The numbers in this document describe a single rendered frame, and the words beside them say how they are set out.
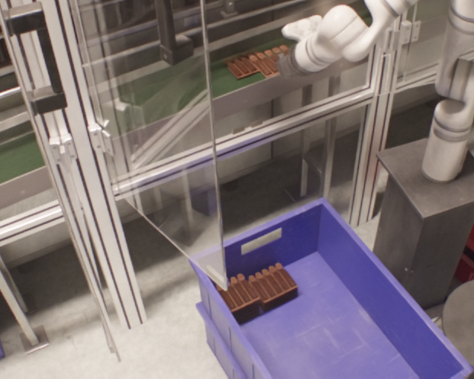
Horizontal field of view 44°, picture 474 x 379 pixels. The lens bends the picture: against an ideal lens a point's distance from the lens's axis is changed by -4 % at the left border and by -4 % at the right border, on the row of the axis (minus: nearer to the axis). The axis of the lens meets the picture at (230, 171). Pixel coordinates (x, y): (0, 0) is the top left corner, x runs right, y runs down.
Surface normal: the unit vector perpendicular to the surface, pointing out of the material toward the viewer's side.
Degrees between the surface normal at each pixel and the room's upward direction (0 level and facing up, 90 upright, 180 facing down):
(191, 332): 0
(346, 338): 0
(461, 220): 90
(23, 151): 2
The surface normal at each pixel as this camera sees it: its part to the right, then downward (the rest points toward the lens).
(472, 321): -0.04, -0.71
